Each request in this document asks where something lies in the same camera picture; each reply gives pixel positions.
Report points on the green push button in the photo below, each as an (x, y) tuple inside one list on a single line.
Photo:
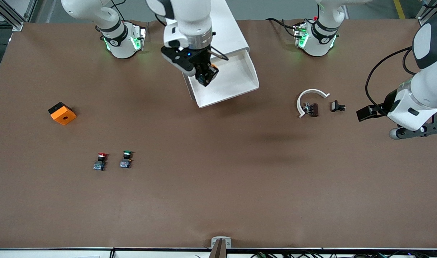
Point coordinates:
[(125, 163)]

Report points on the small black clip part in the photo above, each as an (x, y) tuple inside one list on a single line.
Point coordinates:
[(335, 106)]

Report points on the orange box with hole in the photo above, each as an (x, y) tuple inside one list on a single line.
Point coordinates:
[(64, 116)]

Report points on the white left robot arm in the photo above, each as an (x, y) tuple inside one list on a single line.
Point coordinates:
[(419, 104)]

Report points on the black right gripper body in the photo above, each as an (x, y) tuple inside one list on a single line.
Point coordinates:
[(201, 61)]

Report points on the aluminium frame post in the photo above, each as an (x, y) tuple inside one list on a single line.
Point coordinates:
[(6, 14), (423, 14)]

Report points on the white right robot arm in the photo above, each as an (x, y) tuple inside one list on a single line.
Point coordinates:
[(189, 21)]

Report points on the white table edge rail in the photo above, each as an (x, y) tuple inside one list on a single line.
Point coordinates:
[(60, 253)]

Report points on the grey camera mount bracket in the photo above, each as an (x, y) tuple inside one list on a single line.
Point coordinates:
[(221, 247)]

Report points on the small brown black connector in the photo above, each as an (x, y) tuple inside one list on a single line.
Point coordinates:
[(313, 110)]

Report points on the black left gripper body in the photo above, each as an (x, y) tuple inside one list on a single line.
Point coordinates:
[(388, 100)]

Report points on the brown table cover mat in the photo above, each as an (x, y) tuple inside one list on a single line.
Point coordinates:
[(218, 179)]

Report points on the arm base connector panel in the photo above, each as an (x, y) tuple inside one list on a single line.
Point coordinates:
[(138, 37)]

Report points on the red push button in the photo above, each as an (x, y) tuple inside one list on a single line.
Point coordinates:
[(100, 164)]

